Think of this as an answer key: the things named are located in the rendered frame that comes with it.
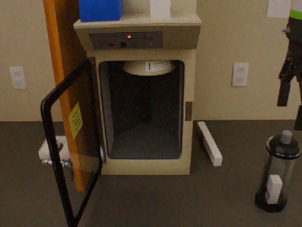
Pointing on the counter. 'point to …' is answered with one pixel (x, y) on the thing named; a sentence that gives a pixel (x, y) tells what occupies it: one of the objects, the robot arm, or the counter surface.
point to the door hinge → (97, 107)
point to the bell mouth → (148, 67)
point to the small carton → (160, 8)
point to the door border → (54, 148)
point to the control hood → (182, 27)
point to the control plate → (127, 39)
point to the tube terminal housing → (138, 167)
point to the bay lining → (141, 100)
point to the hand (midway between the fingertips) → (290, 113)
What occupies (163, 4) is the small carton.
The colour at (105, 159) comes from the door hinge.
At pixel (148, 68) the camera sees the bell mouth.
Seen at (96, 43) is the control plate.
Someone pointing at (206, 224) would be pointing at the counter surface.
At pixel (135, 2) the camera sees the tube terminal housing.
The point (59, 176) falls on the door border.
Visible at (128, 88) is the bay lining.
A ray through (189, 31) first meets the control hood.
